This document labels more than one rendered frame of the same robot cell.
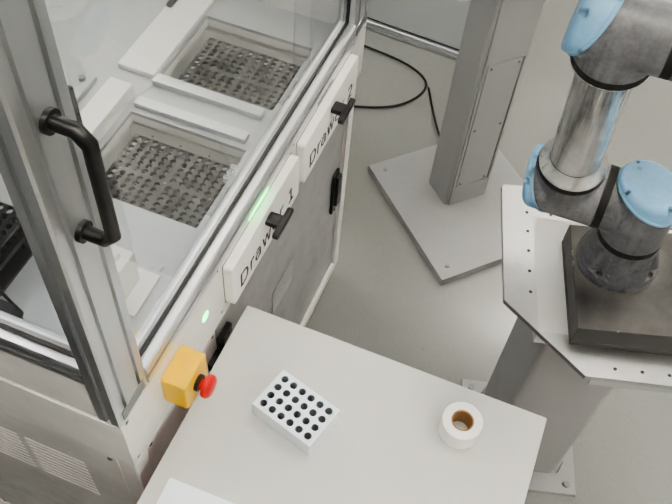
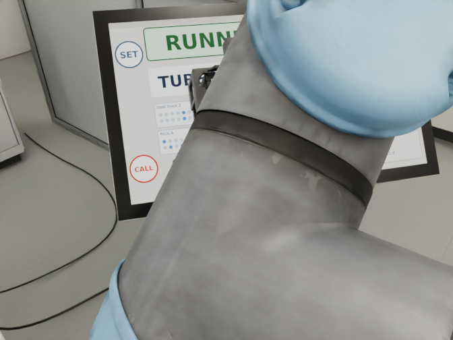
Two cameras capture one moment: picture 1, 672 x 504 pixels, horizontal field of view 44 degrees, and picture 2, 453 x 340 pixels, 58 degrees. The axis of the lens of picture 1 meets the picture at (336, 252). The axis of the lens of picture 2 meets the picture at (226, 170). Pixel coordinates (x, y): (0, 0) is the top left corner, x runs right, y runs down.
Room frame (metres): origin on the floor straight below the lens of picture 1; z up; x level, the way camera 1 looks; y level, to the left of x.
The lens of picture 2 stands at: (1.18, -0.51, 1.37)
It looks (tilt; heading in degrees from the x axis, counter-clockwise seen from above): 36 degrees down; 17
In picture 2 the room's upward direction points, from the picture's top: straight up
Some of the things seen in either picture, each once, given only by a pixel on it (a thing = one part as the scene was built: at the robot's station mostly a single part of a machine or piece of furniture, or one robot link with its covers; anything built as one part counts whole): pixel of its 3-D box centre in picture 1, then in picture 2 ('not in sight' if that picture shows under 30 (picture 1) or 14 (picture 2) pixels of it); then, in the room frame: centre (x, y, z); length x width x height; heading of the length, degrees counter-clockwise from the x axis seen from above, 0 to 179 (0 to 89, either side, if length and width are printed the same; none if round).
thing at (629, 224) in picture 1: (638, 205); not in sight; (0.97, -0.52, 0.99); 0.13 x 0.12 x 0.14; 72
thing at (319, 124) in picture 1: (328, 116); not in sight; (1.23, 0.04, 0.87); 0.29 x 0.02 x 0.11; 163
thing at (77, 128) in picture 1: (87, 187); not in sight; (0.51, 0.25, 1.45); 0.05 x 0.03 x 0.19; 73
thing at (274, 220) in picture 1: (276, 221); not in sight; (0.92, 0.11, 0.91); 0.07 x 0.04 x 0.01; 163
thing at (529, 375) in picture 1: (553, 370); not in sight; (0.97, -0.53, 0.38); 0.30 x 0.30 x 0.76; 89
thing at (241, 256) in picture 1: (263, 227); not in sight; (0.93, 0.14, 0.87); 0.29 x 0.02 x 0.11; 163
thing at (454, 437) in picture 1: (460, 425); not in sight; (0.62, -0.24, 0.78); 0.07 x 0.07 x 0.04
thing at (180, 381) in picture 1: (186, 377); not in sight; (0.61, 0.22, 0.88); 0.07 x 0.05 x 0.07; 163
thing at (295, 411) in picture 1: (295, 411); not in sight; (0.61, 0.04, 0.78); 0.12 x 0.08 x 0.04; 58
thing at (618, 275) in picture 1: (623, 246); not in sight; (0.97, -0.53, 0.87); 0.15 x 0.15 x 0.10
